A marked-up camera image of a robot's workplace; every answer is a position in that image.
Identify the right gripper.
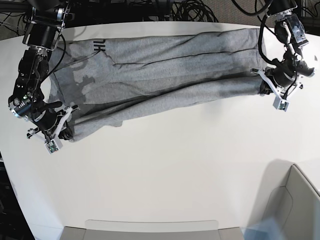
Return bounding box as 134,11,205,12
31,108,73,141

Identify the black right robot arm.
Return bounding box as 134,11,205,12
0,0,74,144

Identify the grey T-shirt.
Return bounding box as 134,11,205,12
48,28,266,142

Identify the black cable bundle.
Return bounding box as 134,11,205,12
142,0,220,24

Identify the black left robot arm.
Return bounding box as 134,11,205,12
258,0,316,97

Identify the blue cloth in bin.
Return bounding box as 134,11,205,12
242,217,281,240

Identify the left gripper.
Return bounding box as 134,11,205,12
259,67,300,96

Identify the beige bin right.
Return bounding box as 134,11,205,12
261,164,320,240

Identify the beige bin bottom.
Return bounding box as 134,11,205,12
60,219,244,240

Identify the beige bin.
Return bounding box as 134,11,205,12
60,219,244,240
261,164,320,240

